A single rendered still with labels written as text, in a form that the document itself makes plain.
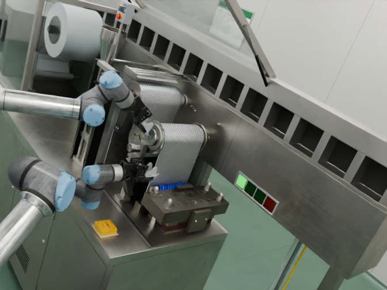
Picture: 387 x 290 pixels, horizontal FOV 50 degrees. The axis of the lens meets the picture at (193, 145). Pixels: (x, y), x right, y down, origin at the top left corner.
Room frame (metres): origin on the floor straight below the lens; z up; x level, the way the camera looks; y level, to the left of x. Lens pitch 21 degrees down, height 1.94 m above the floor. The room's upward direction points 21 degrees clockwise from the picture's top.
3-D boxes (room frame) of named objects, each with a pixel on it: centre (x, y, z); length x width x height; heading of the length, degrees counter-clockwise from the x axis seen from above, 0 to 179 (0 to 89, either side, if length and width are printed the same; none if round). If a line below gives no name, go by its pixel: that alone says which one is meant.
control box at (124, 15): (2.10, 0.55, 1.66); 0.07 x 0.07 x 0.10; 54
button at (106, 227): (1.42, 0.22, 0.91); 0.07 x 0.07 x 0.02; 47
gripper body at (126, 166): (1.58, 0.21, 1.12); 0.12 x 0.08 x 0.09; 137
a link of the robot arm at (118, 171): (1.52, 0.27, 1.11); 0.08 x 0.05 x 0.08; 47
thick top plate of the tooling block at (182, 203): (1.70, -0.07, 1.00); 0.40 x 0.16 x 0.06; 137
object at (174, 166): (1.75, 0.05, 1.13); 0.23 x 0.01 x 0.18; 137
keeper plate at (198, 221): (1.64, -0.14, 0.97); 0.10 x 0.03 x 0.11; 137
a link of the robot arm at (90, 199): (1.47, 0.33, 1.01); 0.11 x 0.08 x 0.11; 79
